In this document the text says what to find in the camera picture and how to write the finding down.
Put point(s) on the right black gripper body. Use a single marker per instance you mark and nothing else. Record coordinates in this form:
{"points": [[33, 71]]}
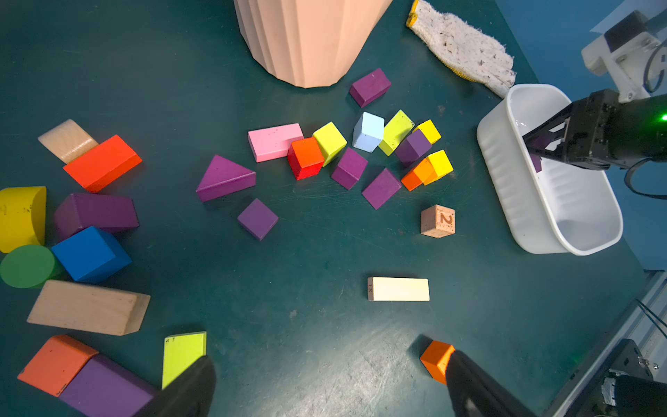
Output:
{"points": [[585, 142]]}

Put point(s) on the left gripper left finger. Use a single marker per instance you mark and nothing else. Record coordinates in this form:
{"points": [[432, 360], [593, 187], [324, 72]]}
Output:
{"points": [[190, 394]]}

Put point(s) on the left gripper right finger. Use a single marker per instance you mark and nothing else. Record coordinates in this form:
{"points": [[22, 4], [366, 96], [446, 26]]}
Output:
{"points": [[475, 393]]}

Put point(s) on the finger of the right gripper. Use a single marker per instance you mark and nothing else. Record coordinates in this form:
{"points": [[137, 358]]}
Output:
{"points": [[550, 131], [556, 154]]}

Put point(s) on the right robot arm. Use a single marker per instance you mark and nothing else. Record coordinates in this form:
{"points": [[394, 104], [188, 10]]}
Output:
{"points": [[638, 136]]}

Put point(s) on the white storage bin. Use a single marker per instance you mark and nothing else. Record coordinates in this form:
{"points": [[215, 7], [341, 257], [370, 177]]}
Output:
{"points": [[560, 209]]}

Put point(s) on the lime green bar block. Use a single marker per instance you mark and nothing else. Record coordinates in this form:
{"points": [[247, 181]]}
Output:
{"points": [[181, 351]]}

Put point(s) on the orange cube block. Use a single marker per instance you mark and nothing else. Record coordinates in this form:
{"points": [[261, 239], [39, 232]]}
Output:
{"points": [[436, 359]]}

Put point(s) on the purple long block left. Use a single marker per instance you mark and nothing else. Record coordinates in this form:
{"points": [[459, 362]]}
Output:
{"points": [[104, 388]]}

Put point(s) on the yellow cube lower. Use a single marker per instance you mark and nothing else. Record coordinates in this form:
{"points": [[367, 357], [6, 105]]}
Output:
{"points": [[441, 165]]}

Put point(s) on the yellow cube upper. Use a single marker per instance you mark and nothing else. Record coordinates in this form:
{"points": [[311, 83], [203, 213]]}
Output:
{"points": [[429, 130]]}

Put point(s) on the white knit work glove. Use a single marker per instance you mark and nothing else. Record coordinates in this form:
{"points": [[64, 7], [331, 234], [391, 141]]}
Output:
{"points": [[465, 50]]}

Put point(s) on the small orange block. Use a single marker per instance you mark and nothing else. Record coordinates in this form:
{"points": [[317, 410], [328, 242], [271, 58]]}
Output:
{"points": [[418, 175]]}

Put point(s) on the purple cube by yellow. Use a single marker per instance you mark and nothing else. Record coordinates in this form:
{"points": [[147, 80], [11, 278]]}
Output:
{"points": [[412, 148]]}

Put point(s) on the orange block left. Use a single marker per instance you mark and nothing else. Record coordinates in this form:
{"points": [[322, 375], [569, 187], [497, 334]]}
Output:
{"points": [[56, 364]]}

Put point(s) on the wooden number cube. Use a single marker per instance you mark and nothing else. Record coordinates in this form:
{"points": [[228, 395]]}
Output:
{"points": [[437, 222]]}

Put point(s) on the pale wooden long block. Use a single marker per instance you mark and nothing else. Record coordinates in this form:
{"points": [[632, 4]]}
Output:
{"points": [[391, 289]]}

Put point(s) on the tan wooden block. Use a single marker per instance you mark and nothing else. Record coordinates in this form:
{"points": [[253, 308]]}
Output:
{"points": [[89, 308]]}

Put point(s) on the lime green long block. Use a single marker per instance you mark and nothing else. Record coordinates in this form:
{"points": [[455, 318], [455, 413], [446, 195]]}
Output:
{"points": [[396, 130]]}

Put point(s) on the light blue cube block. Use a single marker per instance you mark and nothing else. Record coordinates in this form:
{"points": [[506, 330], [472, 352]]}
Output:
{"points": [[368, 132]]}

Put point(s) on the purple cube small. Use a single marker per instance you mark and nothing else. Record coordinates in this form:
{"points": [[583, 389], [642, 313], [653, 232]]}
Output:
{"points": [[258, 219]]}

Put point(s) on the purple block by blue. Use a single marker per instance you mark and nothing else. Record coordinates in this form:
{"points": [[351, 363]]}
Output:
{"points": [[112, 214]]}

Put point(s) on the purple cube by lime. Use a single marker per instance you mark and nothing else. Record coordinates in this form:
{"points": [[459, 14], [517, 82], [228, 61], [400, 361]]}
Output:
{"points": [[350, 169]]}

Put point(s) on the green cylinder block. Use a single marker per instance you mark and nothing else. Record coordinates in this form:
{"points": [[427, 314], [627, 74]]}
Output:
{"points": [[30, 266]]}

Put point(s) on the purple triangle prism block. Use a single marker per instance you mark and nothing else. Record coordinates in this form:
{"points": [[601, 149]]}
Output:
{"points": [[224, 177]]}

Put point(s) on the lime green cube block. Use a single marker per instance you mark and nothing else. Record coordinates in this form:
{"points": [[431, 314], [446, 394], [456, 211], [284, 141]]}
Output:
{"points": [[330, 141]]}

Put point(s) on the red rectangular block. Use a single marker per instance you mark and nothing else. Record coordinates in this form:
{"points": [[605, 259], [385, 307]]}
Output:
{"points": [[101, 166]]}

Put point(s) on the red cube block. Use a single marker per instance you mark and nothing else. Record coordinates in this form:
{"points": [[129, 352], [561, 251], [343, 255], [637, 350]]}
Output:
{"points": [[305, 158]]}

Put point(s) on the yellow cylinder block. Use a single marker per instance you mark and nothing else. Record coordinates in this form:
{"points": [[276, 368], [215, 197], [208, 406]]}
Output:
{"points": [[23, 213]]}

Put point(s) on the pink flower pot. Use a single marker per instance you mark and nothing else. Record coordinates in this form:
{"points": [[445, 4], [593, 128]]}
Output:
{"points": [[307, 43]]}

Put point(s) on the pink rectangular block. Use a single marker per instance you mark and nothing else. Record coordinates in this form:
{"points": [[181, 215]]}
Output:
{"points": [[273, 143]]}

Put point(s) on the small tan arch block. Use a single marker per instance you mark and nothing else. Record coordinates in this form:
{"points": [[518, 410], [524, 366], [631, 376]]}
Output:
{"points": [[68, 141]]}

